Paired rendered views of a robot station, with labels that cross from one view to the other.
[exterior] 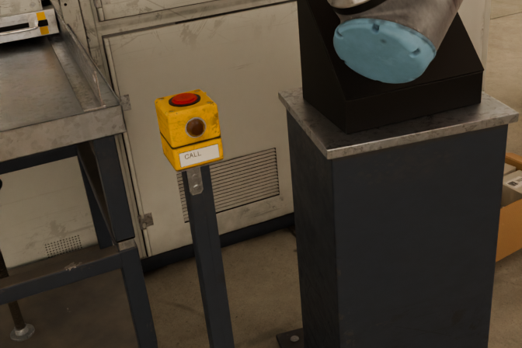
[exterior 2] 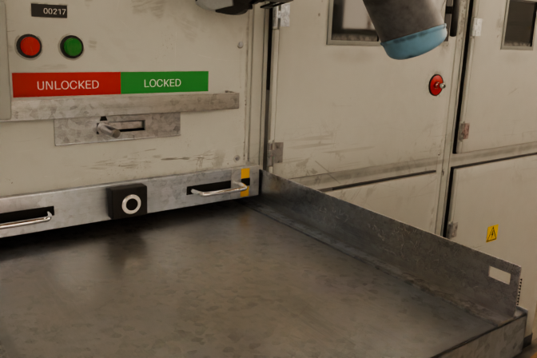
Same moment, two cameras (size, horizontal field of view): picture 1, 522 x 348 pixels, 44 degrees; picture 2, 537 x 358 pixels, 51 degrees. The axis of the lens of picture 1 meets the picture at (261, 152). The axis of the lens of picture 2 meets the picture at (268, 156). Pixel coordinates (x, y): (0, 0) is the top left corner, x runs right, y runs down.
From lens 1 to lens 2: 0.92 m
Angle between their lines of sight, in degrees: 20
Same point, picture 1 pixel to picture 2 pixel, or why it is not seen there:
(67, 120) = (482, 340)
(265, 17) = (407, 188)
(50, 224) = not seen: outside the picture
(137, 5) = (306, 166)
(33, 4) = (237, 157)
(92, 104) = (491, 312)
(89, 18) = not seen: hidden behind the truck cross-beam
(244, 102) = not seen: hidden behind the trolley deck
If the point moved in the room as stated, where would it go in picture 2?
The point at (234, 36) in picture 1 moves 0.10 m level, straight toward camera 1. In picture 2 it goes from (380, 207) to (399, 219)
